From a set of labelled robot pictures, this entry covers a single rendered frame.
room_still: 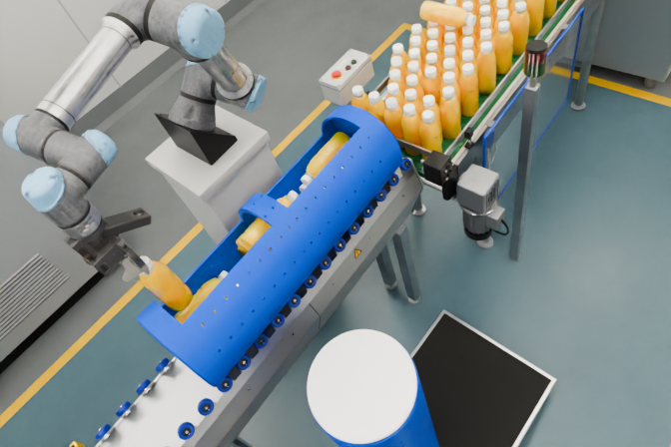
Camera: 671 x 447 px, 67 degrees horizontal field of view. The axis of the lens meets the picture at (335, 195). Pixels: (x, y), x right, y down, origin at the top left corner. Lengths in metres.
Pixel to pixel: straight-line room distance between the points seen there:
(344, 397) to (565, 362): 1.33
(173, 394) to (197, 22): 1.03
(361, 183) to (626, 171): 1.83
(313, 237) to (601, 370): 1.48
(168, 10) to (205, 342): 0.79
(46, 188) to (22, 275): 1.99
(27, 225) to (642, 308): 2.87
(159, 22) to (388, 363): 0.98
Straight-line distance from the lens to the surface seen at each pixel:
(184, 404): 1.62
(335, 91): 1.93
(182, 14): 1.25
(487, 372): 2.26
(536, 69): 1.72
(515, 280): 2.60
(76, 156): 1.12
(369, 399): 1.33
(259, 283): 1.37
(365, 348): 1.37
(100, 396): 2.97
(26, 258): 3.00
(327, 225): 1.45
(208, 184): 1.69
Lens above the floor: 2.30
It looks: 51 degrees down
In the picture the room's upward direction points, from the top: 20 degrees counter-clockwise
